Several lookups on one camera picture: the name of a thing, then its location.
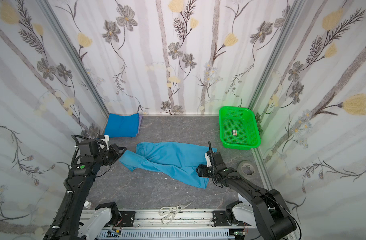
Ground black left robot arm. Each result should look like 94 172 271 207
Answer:
44 135 127 240

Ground white slotted cable duct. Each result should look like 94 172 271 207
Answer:
96 229 235 240

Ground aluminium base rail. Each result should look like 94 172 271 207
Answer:
77 208 292 240

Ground white handled scissors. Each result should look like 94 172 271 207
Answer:
158 201 194 225

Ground roll of tape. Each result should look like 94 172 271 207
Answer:
237 161 256 178

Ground light blue t shirt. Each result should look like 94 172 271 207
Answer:
120 142 209 189

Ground folded lilac t shirt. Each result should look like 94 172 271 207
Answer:
138 114 143 134

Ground small white capped bottle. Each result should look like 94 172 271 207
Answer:
84 201 92 209

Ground folded blue t shirt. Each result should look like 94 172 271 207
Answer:
104 114 141 138

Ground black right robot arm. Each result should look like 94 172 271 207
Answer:
196 164 300 240

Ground green plastic basket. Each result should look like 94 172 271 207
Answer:
219 106 261 151

